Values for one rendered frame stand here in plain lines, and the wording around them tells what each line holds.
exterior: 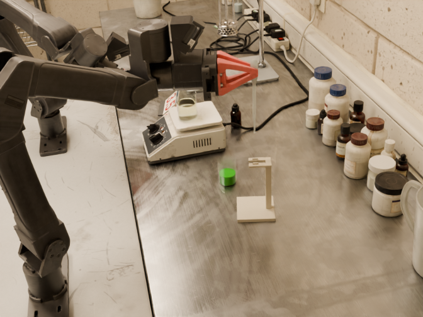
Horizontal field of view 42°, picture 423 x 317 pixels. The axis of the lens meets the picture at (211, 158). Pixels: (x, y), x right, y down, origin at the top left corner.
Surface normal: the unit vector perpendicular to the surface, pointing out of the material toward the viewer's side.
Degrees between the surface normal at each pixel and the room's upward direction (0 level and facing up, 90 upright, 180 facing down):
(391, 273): 0
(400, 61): 90
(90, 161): 0
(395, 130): 90
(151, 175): 0
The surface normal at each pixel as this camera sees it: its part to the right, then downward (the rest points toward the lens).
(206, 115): -0.06, -0.84
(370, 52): -0.97, 0.18
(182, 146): 0.24, 0.51
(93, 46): 0.60, -0.32
